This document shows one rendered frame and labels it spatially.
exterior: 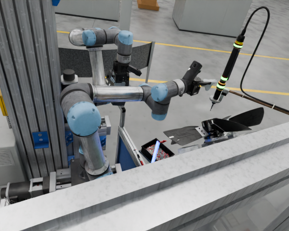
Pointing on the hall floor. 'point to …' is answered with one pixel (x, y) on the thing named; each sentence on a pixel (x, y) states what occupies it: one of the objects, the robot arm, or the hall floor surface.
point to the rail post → (117, 149)
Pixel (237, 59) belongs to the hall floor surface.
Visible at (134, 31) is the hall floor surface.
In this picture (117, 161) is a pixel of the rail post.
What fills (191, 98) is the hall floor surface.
